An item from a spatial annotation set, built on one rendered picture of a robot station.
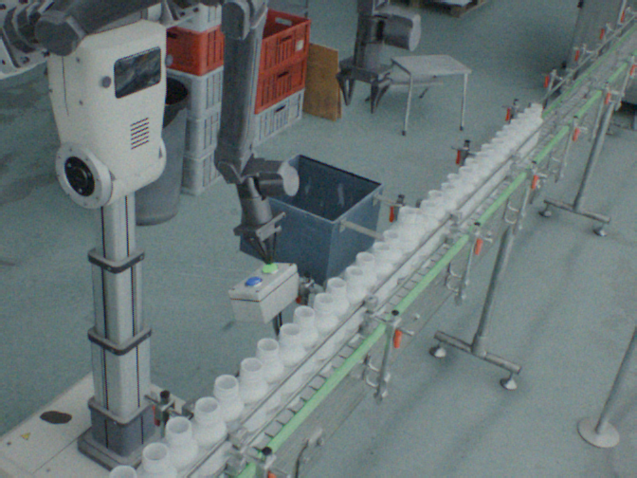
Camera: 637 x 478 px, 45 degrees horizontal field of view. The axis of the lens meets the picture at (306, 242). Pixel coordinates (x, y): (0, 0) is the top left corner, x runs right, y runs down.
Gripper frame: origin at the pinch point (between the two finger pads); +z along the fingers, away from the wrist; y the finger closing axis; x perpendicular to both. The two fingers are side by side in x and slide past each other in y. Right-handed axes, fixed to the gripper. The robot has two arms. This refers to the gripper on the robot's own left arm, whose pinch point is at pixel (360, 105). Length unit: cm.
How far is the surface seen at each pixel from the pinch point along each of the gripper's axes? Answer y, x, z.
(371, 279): -17.0, 19.4, 27.5
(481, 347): -15, -103, 127
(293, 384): -18, 50, 34
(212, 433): -18, 73, 27
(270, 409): -18, 56, 36
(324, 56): 165, -273, 94
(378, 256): -15.7, 14.4, 25.0
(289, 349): -17, 50, 26
